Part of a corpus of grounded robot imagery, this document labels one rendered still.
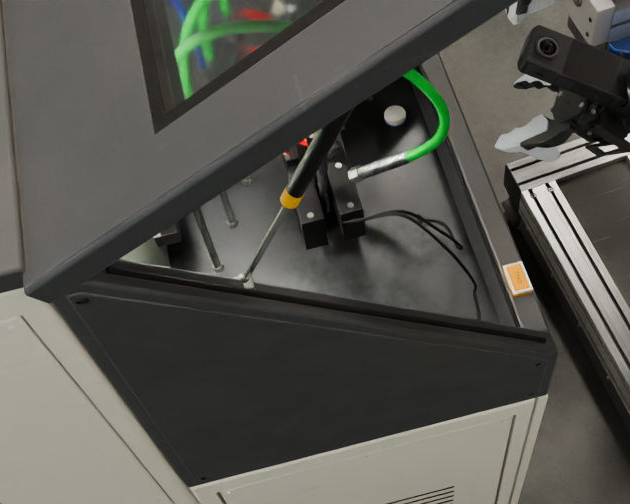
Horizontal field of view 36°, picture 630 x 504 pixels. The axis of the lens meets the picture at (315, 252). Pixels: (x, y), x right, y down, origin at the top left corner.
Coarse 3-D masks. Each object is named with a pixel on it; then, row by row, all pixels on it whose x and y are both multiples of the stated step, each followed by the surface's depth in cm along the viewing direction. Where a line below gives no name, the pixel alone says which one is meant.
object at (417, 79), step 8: (408, 72) 113; (416, 72) 114; (416, 80) 114; (424, 80) 115; (424, 88) 115; (432, 88) 116; (432, 96) 116; (440, 96) 117; (440, 104) 117; (440, 112) 118; (448, 112) 119; (440, 120) 120; (448, 120) 120; (440, 128) 121; (448, 128) 121; (440, 136) 123; (424, 144) 126; (432, 144) 124; (408, 152) 128; (416, 152) 127; (424, 152) 126; (408, 160) 128
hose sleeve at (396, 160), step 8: (400, 152) 129; (376, 160) 132; (384, 160) 130; (392, 160) 129; (400, 160) 128; (360, 168) 133; (368, 168) 132; (376, 168) 131; (384, 168) 130; (392, 168) 130; (360, 176) 133; (368, 176) 132
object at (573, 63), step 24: (528, 48) 96; (552, 48) 96; (576, 48) 97; (528, 72) 98; (552, 72) 96; (576, 72) 96; (600, 72) 96; (624, 72) 97; (600, 96) 97; (624, 96) 96
